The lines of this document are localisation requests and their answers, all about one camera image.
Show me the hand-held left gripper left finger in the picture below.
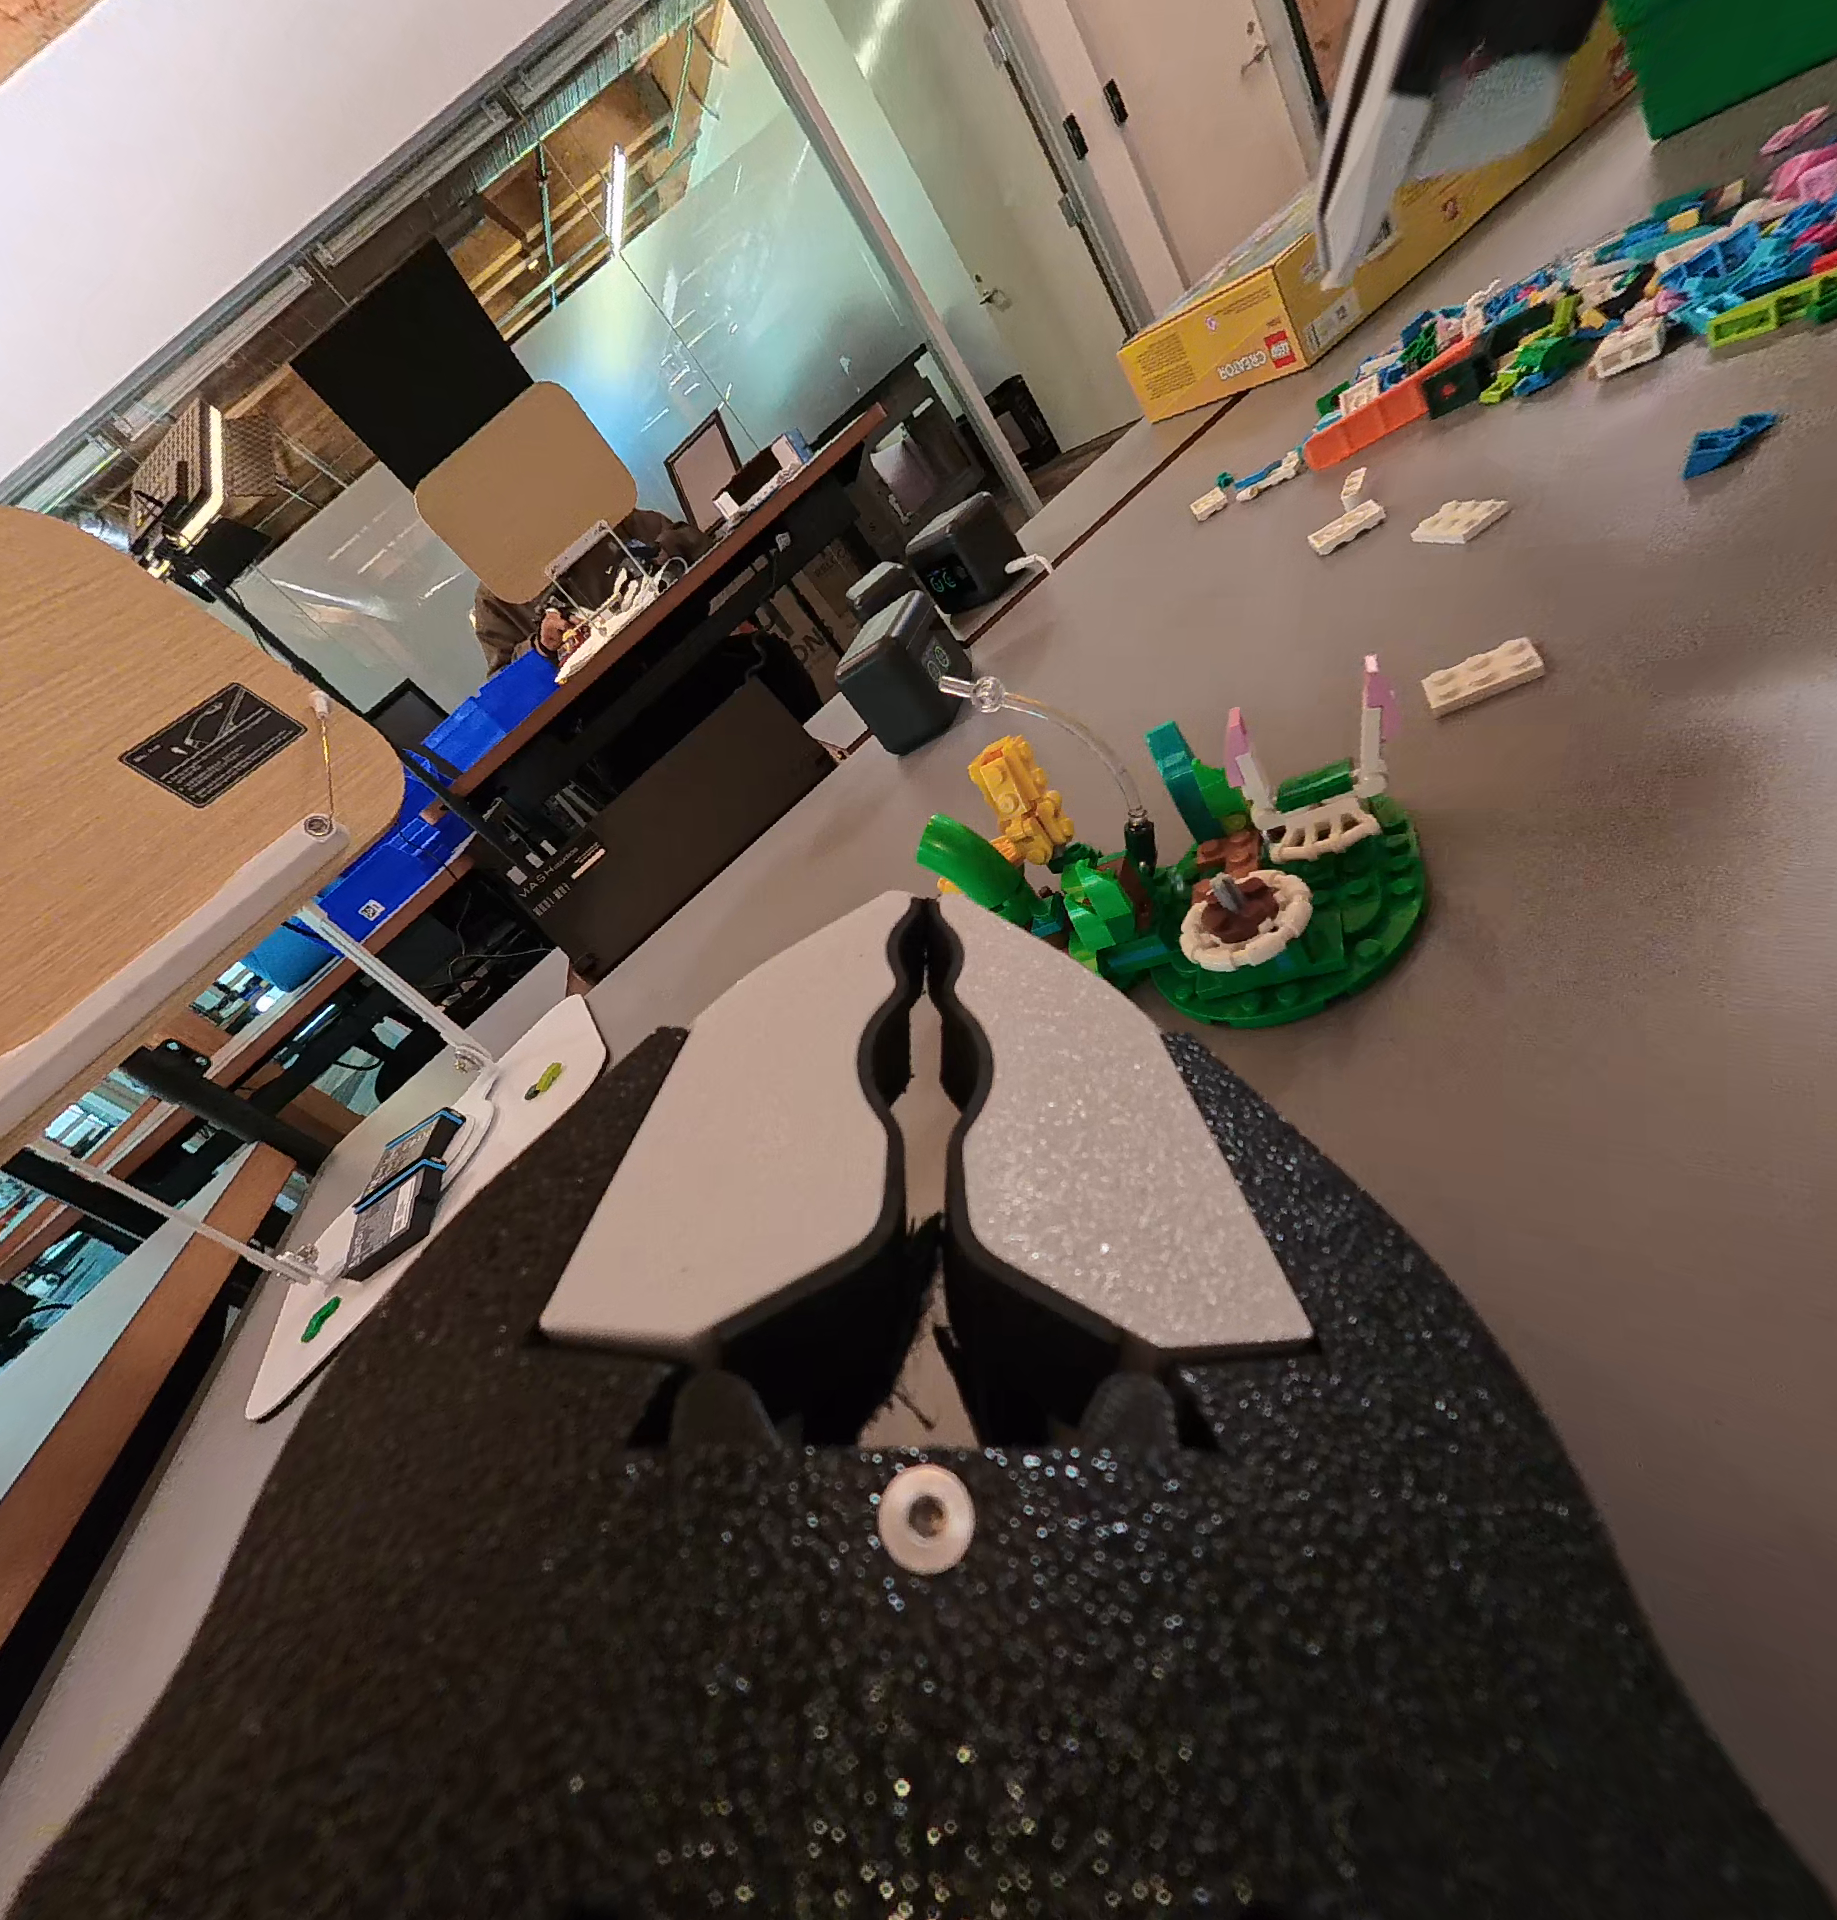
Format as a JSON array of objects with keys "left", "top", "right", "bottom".
[{"left": 536, "top": 892, "right": 943, "bottom": 1355}]

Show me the wooden edged table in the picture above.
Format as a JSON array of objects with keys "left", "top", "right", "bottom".
[{"left": 0, "top": 1049, "right": 312, "bottom": 1712}]

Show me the small black monitor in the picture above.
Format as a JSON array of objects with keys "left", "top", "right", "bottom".
[{"left": 667, "top": 412, "right": 742, "bottom": 528}]

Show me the green baseplate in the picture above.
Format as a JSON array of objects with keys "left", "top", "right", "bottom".
[{"left": 1609, "top": 0, "right": 1837, "bottom": 143}]

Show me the light panel on tripod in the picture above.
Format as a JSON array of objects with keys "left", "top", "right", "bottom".
[{"left": 131, "top": 395, "right": 282, "bottom": 601}]

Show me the wooden board stand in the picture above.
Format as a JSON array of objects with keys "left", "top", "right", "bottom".
[{"left": 0, "top": 502, "right": 608, "bottom": 1424}]

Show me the yellow lego box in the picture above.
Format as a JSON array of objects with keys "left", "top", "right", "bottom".
[{"left": 1117, "top": 44, "right": 1642, "bottom": 426}]

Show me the black battery pack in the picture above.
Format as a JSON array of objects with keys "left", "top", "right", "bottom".
[{"left": 341, "top": 1109, "right": 462, "bottom": 1282}]

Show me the white door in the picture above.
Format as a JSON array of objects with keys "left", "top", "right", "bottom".
[{"left": 1075, "top": 0, "right": 1325, "bottom": 301}]

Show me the green lego flower model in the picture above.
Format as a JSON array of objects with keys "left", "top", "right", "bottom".
[{"left": 918, "top": 654, "right": 1432, "bottom": 1032}]

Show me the pile of colourful lego bricks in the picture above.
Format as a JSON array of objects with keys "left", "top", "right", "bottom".
[{"left": 1219, "top": 103, "right": 1837, "bottom": 503}]

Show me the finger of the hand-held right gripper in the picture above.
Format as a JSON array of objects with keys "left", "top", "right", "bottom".
[
  {"left": 1316, "top": 0, "right": 1403, "bottom": 288},
  {"left": 1361, "top": 0, "right": 1576, "bottom": 276}
]

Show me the blue lego wedge piece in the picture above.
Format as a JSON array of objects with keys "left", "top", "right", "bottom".
[{"left": 1682, "top": 410, "right": 1785, "bottom": 481}]

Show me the orange lego piece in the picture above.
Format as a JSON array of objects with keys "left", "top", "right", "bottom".
[{"left": 1302, "top": 381, "right": 1441, "bottom": 473}]

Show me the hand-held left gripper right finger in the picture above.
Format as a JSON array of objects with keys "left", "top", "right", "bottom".
[{"left": 930, "top": 900, "right": 1321, "bottom": 1363}]

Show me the stack of blue storage bins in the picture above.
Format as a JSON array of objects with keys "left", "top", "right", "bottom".
[{"left": 243, "top": 651, "right": 560, "bottom": 977}]

